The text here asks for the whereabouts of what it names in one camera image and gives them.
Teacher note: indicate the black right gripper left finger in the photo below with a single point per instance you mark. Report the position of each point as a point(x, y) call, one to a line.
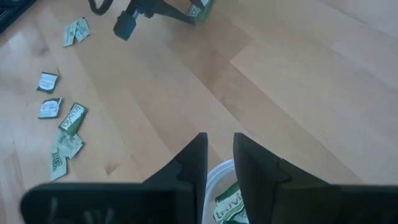
point(192, 165)

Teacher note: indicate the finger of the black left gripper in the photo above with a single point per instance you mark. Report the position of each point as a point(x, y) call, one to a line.
point(174, 14)
point(197, 2)

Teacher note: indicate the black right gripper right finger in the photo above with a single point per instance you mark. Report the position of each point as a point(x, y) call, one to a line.
point(258, 177)

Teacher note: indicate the green white truvia packet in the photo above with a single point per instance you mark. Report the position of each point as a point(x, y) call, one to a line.
point(47, 83)
point(73, 119)
point(230, 211)
point(203, 14)
point(49, 108)

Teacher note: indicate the clear plastic bin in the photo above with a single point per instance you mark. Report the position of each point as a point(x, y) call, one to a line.
point(217, 177)

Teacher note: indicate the pale green stevia packet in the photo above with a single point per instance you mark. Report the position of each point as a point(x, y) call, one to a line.
point(58, 166)

